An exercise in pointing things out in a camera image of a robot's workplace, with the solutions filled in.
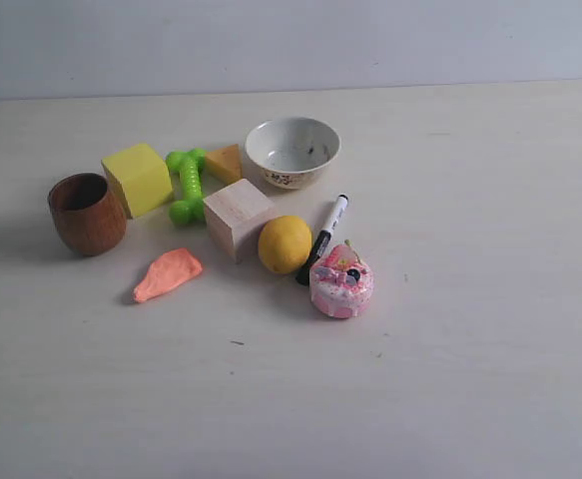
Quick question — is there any yellow lemon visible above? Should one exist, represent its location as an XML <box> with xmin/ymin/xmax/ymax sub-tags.
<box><xmin>258</xmin><ymin>216</ymin><xmax>312</xmax><ymax>274</ymax></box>

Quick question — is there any black white marker pen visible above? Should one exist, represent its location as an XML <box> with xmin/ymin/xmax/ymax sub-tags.
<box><xmin>295</xmin><ymin>194</ymin><xmax>348</xmax><ymax>286</ymax></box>

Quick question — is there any light wooden cube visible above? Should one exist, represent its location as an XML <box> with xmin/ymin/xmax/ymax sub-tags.
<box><xmin>203</xmin><ymin>179</ymin><xmax>278</xmax><ymax>263</ymax></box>

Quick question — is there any pink toy cake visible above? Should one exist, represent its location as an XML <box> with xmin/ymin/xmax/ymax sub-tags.
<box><xmin>309</xmin><ymin>240</ymin><xmax>374</xmax><ymax>319</ymax></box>

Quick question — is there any white ceramic bowl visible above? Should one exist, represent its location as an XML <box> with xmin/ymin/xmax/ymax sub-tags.
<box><xmin>244</xmin><ymin>117</ymin><xmax>341</xmax><ymax>190</ymax></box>

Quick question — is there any orange cheese wedge toy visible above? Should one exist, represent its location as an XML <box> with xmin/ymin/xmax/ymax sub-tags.
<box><xmin>205</xmin><ymin>144</ymin><xmax>243</xmax><ymax>185</ymax></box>

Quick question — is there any green plastic bone toy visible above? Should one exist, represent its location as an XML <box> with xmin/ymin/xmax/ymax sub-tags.
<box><xmin>166</xmin><ymin>148</ymin><xmax>206</xmax><ymax>227</ymax></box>

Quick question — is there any yellow foam cube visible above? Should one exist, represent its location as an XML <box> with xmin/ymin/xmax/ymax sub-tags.
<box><xmin>101</xmin><ymin>143</ymin><xmax>174</xmax><ymax>219</ymax></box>

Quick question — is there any brown wooden cup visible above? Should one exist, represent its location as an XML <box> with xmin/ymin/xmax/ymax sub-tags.
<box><xmin>47</xmin><ymin>173</ymin><xmax>127</xmax><ymax>256</ymax></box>

